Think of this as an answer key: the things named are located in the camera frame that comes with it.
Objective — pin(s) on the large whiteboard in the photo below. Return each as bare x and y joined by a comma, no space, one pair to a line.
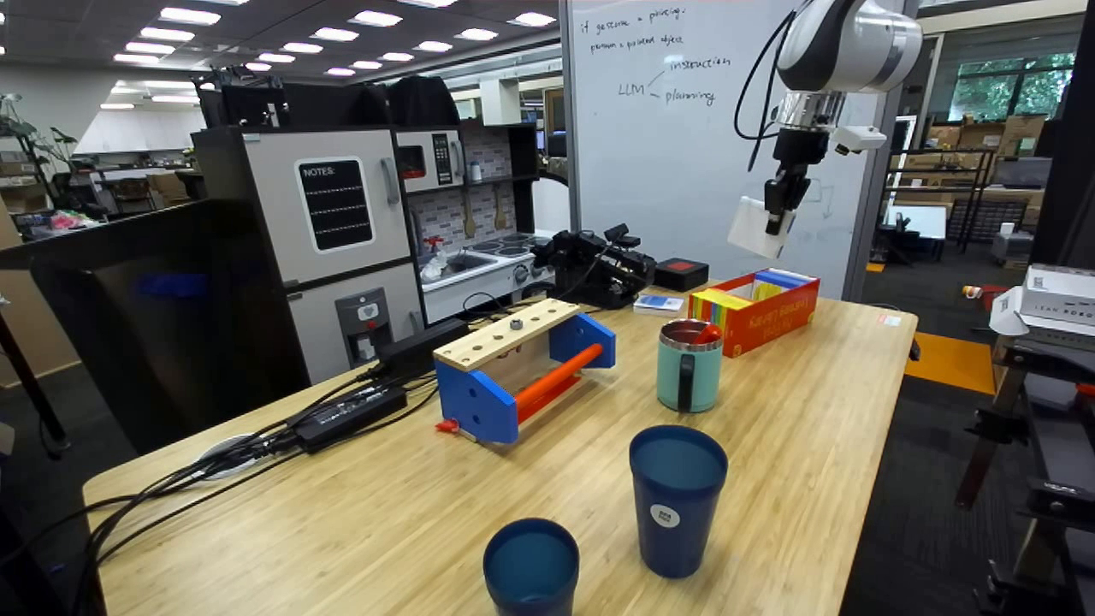
671,173

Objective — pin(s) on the dark partition panel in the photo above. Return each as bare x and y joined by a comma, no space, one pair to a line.
149,328

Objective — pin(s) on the blue wooden tool rack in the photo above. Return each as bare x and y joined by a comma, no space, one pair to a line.
481,403

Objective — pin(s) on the black box red top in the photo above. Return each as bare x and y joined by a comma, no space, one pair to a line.
684,276

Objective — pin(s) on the black power adapter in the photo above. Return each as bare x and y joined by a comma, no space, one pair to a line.
347,415

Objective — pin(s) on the white toy kitchen counter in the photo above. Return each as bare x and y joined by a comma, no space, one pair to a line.
473,278

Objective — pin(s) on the blue white flat book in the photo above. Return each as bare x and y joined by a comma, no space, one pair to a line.
660,301

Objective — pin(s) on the plain blue plastic cup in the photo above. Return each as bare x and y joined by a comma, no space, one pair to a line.
532,572

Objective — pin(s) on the blue plastic cup with sticker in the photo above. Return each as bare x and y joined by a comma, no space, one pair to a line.
679,506

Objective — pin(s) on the orange cardboard book box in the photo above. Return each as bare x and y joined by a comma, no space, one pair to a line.
773,321

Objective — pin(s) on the black side stand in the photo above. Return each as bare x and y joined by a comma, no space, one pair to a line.
1047,455

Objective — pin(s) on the white toy oven tower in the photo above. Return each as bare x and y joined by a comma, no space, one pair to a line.
329,217

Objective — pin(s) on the white toy microwave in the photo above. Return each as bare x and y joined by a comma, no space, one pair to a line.
433,157

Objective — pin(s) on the yellow book in box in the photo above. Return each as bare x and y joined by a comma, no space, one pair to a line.
718,297

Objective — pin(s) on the blue white book in box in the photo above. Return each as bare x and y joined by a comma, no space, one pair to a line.
784,278

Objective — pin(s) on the white printer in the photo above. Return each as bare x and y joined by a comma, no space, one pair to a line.
1055,297

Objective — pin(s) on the black power brick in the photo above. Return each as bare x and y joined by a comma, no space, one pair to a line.
423,349

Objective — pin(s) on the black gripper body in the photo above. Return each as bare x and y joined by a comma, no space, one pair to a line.
798,157

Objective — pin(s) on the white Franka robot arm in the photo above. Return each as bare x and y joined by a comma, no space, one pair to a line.
849,45

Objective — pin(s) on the black camera device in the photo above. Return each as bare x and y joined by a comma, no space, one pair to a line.
593,268

